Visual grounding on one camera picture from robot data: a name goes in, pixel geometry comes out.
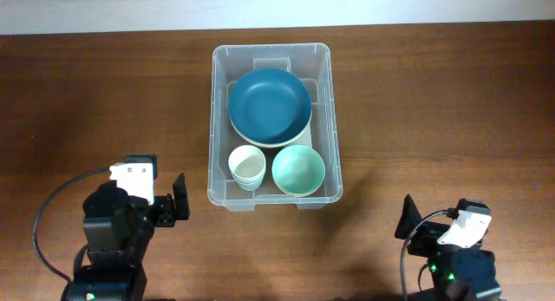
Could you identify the white label in container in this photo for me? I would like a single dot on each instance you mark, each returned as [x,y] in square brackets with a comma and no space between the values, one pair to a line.
[305,138]

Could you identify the grey plastic cup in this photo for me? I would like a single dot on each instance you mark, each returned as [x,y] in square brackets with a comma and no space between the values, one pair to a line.
[258,180]

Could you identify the cream large bowl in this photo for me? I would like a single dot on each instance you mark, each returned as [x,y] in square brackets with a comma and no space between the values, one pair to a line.
[270,134]

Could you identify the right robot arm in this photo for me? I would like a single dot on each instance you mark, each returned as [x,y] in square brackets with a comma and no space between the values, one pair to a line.
[468,274]

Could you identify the dark blue large bowl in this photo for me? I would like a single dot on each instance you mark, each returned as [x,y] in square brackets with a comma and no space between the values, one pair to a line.
[272,95]

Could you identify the mint green plastic cup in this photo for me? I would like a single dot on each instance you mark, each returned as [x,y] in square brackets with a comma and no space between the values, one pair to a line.
[249,187]

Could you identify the cream plastic cup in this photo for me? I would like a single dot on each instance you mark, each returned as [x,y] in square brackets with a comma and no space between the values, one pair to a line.
[247,163]

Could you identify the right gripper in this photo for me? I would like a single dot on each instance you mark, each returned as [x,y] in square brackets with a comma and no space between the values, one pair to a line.
[428,234]

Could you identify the yellow small bowl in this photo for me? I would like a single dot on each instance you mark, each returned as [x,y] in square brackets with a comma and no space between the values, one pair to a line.
[298,195]

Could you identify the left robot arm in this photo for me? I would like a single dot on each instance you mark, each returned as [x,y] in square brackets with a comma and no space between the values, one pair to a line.
[118,228]

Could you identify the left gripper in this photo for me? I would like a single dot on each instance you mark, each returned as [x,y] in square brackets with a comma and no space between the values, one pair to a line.
[167,214]

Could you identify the mint green small bowl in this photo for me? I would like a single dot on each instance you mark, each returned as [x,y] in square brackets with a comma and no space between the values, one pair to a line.
[298,169]

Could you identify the clear plastic storage container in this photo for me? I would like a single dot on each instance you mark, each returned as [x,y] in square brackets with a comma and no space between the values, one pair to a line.
[311,64]

